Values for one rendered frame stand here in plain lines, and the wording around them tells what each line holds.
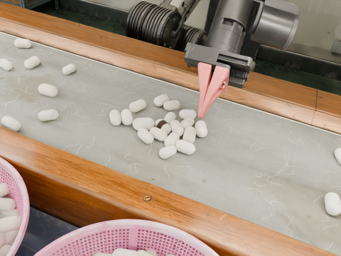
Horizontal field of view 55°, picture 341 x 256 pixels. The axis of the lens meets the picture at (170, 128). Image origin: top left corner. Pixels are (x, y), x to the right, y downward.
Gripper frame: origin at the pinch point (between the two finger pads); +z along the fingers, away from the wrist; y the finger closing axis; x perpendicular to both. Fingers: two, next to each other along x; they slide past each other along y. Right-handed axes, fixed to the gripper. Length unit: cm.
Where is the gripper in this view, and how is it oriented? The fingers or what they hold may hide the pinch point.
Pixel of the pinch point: (201, 112)
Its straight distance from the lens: 50.7
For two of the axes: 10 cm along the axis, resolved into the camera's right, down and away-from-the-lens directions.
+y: 9.4, 2.8, -2.0
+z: -3.2, 9.3, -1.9
